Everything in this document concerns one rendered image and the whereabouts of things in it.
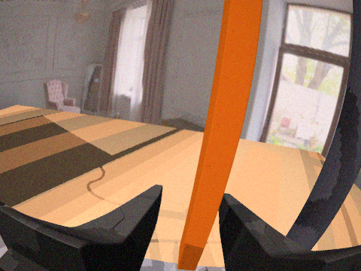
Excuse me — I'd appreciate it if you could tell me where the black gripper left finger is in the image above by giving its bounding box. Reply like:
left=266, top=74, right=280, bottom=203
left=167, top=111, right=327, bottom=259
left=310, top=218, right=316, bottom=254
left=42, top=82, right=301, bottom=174
left=0, top=184, right=162, bottom=271

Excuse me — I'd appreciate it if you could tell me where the orange bar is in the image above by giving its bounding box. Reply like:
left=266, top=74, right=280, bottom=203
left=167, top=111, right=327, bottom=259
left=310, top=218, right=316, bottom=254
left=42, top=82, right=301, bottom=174
left=177, top=0, right=262, bottom=271

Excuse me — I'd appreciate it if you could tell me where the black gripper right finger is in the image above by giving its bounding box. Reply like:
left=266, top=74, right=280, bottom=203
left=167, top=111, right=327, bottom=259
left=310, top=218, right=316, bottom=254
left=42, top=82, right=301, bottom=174
left=219, top=193, right=361, bottom=271

